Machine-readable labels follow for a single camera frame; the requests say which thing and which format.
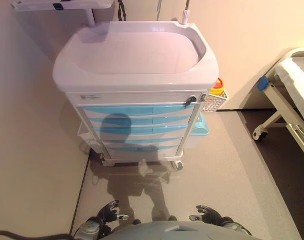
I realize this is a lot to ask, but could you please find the black silver robot right hand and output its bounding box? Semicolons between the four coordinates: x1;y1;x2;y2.
188;204;226;227

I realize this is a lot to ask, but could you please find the black silver robot left hand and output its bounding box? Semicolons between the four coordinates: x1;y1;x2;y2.
96;199;129;227

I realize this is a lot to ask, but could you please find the blue white cart drawer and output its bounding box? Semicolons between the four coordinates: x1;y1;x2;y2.
80;104;196;117
88;115;192;126
91;124;190;138
105;146;181;161
99;136;185;148

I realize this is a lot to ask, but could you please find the grey robot torso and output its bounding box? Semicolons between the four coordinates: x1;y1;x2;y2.
101;219;265;240

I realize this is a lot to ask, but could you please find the white cart side bin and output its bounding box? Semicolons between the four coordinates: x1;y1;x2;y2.
78;122;102;148

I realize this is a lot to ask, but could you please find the light blue waste bin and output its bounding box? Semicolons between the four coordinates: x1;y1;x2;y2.
185;112;210;150

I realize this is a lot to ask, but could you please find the white mesh basket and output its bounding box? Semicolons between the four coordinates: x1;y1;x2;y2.
200;88;229;113

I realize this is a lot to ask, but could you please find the black cart lock key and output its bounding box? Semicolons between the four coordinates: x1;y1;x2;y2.
183;96;197;109

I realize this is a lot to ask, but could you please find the yellow red-lidded sharps container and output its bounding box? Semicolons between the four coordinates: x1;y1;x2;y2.
208;77;226;95

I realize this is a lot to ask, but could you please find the white medical cart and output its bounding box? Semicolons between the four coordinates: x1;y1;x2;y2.
52;20;220;169

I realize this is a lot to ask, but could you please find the blue bed corner bumper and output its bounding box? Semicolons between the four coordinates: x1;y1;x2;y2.
256;77;269;91

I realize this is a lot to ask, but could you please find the white bed mattress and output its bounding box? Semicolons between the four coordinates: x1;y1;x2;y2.
276;56;304;101

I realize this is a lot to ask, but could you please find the grey white IV pole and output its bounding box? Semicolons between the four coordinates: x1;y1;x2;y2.
181;0;192;26

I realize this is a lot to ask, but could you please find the white overbed tray table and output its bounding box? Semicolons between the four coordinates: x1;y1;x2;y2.
11;0;115;27

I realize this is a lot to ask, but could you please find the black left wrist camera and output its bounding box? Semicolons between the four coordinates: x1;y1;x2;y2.
99;224;112;237

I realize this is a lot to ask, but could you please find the beige hospital bed frame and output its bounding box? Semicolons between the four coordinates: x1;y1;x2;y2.
238;41;304;166

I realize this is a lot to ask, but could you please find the black hanging strap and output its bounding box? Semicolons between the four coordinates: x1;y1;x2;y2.
117;0;128;22

